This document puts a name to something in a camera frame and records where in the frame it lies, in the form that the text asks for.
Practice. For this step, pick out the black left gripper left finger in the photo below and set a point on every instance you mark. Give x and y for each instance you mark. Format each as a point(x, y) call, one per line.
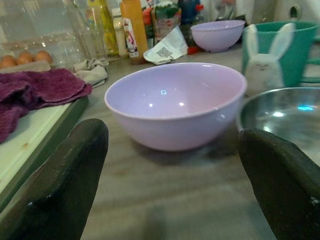
point(60, 180)

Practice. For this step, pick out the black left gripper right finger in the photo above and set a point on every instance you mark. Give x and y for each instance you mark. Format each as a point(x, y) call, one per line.
point(287, 185)

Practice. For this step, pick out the teal mug with white bunny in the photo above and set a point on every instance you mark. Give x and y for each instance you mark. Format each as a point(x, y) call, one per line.
point(297, 50)

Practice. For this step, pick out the pale green cutting board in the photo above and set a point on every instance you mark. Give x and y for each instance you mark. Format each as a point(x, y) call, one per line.
point(32, 140)

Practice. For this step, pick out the shallow stainless steel dish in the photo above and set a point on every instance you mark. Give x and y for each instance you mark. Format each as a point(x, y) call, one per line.
point(282, 112)

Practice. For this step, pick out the purple terry cloth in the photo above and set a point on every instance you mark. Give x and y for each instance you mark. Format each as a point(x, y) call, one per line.
point(42, 87)

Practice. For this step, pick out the crumpled grey cloth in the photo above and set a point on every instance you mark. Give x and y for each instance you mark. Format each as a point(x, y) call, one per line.
point(92, 71)

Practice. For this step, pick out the egg carton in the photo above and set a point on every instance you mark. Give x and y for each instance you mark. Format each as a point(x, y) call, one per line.
point(27, 67)

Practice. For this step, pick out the brown egg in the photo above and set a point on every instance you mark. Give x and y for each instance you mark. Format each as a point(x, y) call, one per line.
point(25, 58)
point(7, 61)
point(43, 56)

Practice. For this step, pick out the lilac plastic bowl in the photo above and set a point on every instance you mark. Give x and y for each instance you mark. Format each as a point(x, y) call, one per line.
point(217, 35)
point(175, 107)

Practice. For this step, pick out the clear drinking glass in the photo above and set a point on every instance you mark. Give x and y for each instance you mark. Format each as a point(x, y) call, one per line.
point(85, 30)

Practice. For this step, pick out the yellow oil bottle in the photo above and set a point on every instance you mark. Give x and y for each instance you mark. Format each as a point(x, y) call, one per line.
point(107, 27)

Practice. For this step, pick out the orange sauce bottle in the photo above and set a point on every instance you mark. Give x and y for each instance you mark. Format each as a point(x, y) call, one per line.
point(133, 30)

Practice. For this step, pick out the white printed paper packet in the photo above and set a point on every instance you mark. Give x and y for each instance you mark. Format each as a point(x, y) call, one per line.
point(167, 50)

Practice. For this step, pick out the colourful snack bag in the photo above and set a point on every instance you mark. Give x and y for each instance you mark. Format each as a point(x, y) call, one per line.
point(165, 22)

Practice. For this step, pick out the dark blue bottle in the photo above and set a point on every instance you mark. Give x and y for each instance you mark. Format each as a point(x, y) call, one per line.
point(188, 11)

